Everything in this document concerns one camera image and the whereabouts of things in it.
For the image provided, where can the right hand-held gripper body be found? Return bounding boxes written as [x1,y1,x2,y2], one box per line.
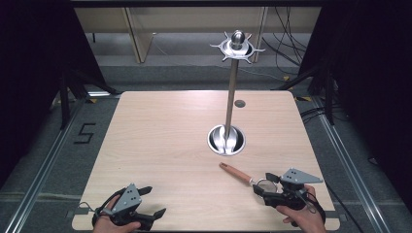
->
[260,167,325,212]

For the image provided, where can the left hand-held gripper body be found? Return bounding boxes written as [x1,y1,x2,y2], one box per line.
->
[102,183,156,231]

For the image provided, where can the wooden-handled metal strainer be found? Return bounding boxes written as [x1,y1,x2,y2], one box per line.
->
[219,161,280,195]

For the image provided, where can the person's right hand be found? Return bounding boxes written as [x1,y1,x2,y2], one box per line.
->
[275,183,327,233]

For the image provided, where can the person's left hand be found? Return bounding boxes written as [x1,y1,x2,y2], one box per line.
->
[92,193,142,233]

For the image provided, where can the metal utensil rack stand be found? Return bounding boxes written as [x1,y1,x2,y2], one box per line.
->
[207,29,266,157]

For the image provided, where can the black tripod stand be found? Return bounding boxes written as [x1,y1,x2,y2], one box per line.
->
[57,68,121,131]
[271,62,339,126]

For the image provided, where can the black curtain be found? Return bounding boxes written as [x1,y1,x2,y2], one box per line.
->
[297,0,412,205]
[0,0,108,190]

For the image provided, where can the beige wooden desk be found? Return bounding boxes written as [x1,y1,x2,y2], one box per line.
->
[73,7,323,64]

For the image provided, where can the thin white gripper cable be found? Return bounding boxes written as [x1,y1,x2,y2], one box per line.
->
[78,201,102,216]

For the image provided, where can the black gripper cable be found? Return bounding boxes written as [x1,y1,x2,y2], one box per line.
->
[307,181,365,233]

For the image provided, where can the aluminium floor rail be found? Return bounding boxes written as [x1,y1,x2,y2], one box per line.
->
[2,96,86,233]
[310,96,400,233]

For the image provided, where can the black floor cables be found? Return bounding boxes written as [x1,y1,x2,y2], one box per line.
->
[299,105,338,125]

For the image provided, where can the black hanging cables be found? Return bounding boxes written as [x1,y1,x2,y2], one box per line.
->
[261,6,313,68]

